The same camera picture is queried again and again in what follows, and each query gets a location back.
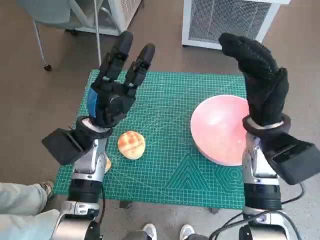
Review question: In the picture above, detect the round toy bread bun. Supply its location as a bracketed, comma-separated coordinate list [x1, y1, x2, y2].
[117, 130, 146, 160]

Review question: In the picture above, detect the white cabinet on casters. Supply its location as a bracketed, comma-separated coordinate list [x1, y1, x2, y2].
[65, 0, 145, 37]

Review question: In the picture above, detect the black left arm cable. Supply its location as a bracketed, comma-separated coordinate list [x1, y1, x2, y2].
[96, 184, 107, 240]

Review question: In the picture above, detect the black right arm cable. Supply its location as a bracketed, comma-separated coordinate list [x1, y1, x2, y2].
[208, 211, 298, 240]

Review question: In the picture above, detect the green cutting mat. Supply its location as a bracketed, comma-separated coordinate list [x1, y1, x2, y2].
[53, 69, 248, 210]

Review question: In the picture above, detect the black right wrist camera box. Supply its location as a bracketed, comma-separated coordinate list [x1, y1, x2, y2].
[259, 132, 320, 186]

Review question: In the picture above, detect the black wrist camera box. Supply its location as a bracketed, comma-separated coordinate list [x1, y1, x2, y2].
[41, 127, 87, 166]
[259, 132, 320, 186]

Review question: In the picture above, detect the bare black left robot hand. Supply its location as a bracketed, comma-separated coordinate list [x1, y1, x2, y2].
[86, 30, 156, 129]

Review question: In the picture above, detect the black right camera cable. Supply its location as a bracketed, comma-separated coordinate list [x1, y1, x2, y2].
[281, 181, 306, 204]

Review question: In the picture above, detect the grey-blue chair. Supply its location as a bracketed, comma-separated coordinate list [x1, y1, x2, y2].
[16, 0, 87, 72]

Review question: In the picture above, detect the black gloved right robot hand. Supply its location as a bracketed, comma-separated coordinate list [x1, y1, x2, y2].
[218, 32, 289, 127]

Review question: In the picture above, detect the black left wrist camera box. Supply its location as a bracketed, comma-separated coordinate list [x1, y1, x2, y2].
[41, 127, 87, 166]

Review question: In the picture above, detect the white cabinet with mesh front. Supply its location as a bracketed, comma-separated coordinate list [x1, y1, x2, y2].
[181, 0, 292, 51]

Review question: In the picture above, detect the pink bowl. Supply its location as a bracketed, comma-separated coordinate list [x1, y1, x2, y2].
[190, 94, 251, 167]

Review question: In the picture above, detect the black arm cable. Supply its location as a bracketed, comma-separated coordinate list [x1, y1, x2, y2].
[208, 211, 298, 240]
[96, 184, 107, 240]

